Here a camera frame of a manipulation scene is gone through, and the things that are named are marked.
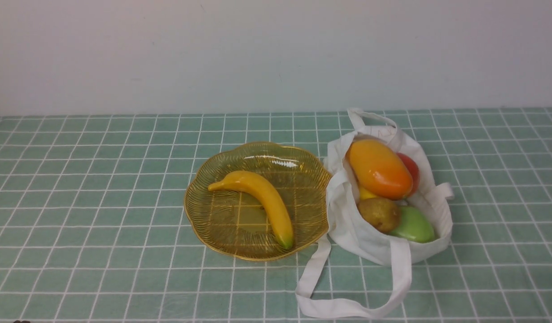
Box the yellow banana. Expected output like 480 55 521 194
207 171 294 249

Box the amber glass fruit plate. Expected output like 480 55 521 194
184 142 331 261

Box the orange mango fruit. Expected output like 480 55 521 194
346 139 414 201

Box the brown kiwi fruit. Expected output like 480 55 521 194
357 197 401 234

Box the green mango fruit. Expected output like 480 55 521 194
388 205 436 243

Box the yellow lemon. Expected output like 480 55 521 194
358 186 378 201

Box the red apple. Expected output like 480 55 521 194
397 153 421 197

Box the green checkered tablecloth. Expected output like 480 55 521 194
0 108 552 323

